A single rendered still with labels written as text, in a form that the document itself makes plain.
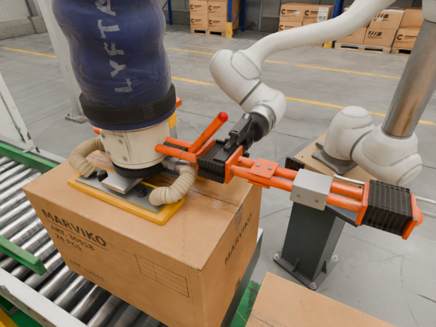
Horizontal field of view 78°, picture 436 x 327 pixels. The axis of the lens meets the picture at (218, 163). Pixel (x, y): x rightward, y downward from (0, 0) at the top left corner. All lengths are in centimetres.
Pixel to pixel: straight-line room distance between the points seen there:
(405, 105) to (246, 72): 53
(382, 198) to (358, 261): 155
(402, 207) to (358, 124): 71
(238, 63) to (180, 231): 51
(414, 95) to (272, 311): 88
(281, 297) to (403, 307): 101
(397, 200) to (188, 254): 42
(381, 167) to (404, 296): 109
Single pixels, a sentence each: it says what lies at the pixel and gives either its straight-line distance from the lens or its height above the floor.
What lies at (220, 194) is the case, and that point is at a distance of 73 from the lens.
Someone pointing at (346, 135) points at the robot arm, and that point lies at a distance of 124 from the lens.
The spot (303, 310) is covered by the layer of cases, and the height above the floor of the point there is 54.
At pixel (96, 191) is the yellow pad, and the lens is 80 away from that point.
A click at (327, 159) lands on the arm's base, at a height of 85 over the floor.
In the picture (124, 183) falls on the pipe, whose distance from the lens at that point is 74.
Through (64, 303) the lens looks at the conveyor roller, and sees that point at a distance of 129.
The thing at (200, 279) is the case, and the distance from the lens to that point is 62.
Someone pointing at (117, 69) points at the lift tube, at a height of 141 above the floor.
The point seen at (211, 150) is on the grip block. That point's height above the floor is 122.
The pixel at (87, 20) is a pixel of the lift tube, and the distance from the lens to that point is 59.
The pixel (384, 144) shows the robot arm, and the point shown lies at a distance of 113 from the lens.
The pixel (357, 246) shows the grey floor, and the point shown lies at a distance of 219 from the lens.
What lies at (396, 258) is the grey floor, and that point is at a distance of 225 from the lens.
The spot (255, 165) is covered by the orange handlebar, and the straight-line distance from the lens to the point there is 60.
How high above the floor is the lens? 157
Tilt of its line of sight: 36 degrees down
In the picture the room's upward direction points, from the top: straight up
